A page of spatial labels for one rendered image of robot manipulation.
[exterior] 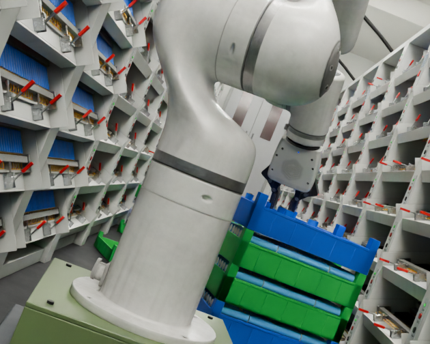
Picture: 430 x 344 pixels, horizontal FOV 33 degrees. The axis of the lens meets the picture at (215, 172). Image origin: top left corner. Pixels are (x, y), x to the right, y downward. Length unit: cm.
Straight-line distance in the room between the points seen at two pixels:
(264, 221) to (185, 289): 68
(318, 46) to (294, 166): 74
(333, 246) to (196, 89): 80
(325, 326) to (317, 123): 44
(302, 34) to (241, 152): 15
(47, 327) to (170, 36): 36
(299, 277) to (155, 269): 76
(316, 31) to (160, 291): 35
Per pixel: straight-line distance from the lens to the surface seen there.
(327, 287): 162
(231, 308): 158
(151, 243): 86
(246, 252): 154
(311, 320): 163
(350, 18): 142
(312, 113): 151
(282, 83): 86
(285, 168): 158
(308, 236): 158
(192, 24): 88
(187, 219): 85
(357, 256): 164
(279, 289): 159
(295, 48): 85
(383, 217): 318
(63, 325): 82
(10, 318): 103
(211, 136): 85
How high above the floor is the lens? 56
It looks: level
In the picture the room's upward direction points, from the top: 22 degrees clockwise
